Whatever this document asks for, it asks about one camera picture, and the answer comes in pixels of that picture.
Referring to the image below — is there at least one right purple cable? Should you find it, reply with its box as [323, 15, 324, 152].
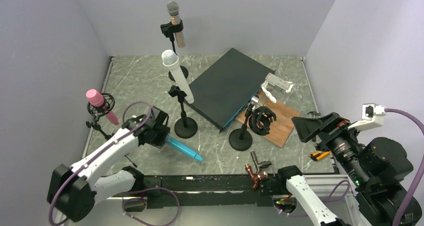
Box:
[278, 108, 424, 226]

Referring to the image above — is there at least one dark blue-edged electronics box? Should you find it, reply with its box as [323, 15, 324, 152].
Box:
[188, 48, 275, 132]

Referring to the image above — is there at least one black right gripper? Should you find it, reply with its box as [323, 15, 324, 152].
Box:
[291, 109, 372, 186]

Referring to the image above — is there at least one short black clip stand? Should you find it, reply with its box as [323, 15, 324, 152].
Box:
[168, 85, 198, 139]

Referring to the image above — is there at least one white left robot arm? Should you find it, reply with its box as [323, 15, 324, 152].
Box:
[47, 106, 170, 222]

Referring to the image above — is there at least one black hammer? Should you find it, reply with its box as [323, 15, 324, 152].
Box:
[307, 111, 321, 118]

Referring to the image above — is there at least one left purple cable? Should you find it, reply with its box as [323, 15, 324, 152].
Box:
[48, 101, 181, 226]

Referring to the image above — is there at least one tall black microphone stand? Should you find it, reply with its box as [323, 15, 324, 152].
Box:
[160, 19, 190, 83]

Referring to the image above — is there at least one wooden board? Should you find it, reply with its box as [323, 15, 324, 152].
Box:
[248, 98, 301, 148]

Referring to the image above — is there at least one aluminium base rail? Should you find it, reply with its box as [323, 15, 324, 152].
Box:
[52, 173, 362, 226]

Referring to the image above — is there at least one glitter copper microphone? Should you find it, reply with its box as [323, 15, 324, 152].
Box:
[166, 1, 186, 48]

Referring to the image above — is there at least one blue toy microphone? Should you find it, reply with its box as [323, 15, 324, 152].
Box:
[165, 134, 203, 162]

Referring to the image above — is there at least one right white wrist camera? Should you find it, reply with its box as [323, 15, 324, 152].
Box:
[348, 103, 386, 132]

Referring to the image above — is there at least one copper pipe fitting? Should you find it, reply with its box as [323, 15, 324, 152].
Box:
[244, 164, 268, 191]

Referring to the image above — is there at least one white microphone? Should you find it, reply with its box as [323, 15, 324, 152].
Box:
[161, 49, 195, 104]

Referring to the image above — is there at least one pink toy microphone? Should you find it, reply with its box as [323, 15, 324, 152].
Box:
[85, 89, 120, 126]

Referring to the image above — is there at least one purple cable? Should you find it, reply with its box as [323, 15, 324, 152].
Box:
[278, 108, 424, 226]
[48, 101, 181, 226]

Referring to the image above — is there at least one black tripod shock mount stand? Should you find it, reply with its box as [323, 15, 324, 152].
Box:
[85, 92, 138, 168]

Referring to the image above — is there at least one yellow utility knife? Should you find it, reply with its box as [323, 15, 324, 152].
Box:
[309, 151, 331, 161]

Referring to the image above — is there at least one silver pipe fitting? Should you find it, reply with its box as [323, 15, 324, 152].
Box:
[250, 151, 275, 176]

